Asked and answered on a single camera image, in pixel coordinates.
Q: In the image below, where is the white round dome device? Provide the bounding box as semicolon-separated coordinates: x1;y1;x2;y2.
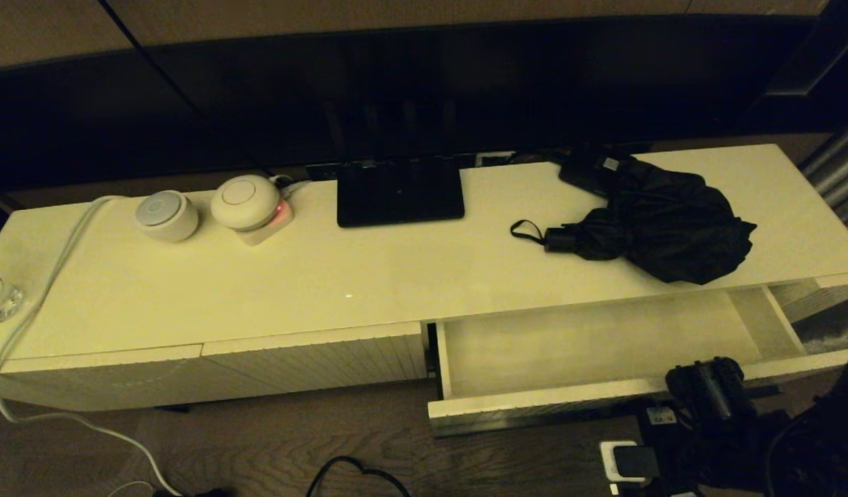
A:
210;175;282;231

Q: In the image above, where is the thick white power cable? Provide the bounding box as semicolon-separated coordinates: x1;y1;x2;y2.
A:
0;195;183;497

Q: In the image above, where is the black television base plate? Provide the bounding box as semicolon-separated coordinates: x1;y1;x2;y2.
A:
336;159;465;228

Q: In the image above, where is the silver pleated curtain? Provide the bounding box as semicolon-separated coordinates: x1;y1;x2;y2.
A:
797;114;848;249

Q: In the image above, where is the white power strip red light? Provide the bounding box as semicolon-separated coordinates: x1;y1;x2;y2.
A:
236;199;296;246

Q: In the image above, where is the thin black wall cable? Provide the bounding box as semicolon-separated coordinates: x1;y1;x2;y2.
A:
98;0;276;177

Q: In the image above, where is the black cable on floor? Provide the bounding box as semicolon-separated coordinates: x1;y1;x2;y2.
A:
305;457;411;497

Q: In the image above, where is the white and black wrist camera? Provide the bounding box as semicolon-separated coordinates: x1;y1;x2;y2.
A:
599;440;662;495

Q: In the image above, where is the small black set-top box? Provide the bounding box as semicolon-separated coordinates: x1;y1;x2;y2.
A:
557;150;635;199

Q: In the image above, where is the black umbrella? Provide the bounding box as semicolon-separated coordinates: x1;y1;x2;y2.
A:
510;159;756;285

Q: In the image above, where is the black flat screen television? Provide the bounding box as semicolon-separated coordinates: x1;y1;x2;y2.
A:
0;15;839;194

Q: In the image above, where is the white TV cabinet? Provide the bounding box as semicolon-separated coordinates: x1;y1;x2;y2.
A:
0;142;848;413

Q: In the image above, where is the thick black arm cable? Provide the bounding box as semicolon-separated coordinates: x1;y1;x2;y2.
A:
764;406;822;497

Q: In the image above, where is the white cabinet drawer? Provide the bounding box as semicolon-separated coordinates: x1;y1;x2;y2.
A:
427;284;848;438

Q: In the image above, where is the white speaker with grey top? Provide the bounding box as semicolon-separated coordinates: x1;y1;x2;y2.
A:
134;190;200;242

